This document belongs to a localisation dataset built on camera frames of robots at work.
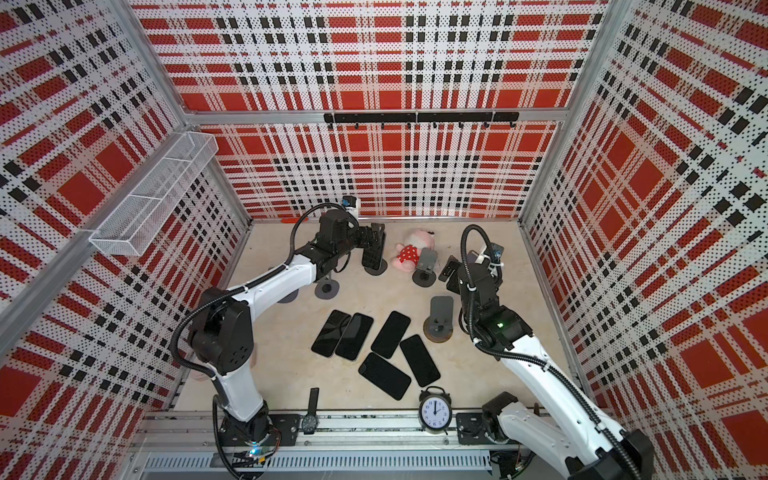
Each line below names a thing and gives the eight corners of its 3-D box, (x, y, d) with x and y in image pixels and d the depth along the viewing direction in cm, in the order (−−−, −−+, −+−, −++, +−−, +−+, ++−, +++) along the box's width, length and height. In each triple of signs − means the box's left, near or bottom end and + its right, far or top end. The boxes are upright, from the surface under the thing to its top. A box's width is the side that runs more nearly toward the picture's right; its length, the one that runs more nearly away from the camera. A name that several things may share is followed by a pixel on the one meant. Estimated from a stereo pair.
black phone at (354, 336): (336, 354, 88) (335, 351, 87) (355, 315, 97) (354, 311, 95) (356, 361, 87) (355, 358, 85) (373, 320, 95) (373, 317, 94)
